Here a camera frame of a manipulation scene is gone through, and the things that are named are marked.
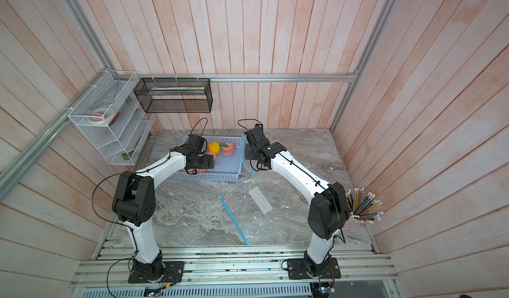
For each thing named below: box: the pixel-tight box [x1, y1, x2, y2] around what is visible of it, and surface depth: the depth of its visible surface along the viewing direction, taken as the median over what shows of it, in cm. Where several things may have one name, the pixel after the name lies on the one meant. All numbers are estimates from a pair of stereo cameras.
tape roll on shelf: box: [87, 107, 115, 125], surface depth 75 cm
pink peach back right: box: [222, 142, 236, 157], surface depth 108 cm
